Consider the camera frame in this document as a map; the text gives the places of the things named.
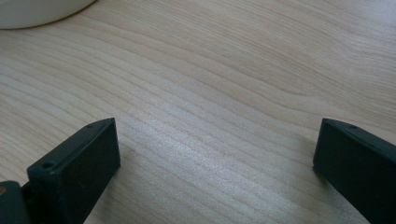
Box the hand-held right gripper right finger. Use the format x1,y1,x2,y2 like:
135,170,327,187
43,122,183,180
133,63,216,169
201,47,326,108
312,118,396,224

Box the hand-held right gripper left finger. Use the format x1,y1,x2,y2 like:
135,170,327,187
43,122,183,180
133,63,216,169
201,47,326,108
26,117,121,224

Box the white round bowl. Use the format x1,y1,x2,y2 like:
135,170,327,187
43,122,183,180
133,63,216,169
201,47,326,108
0,0,97,30

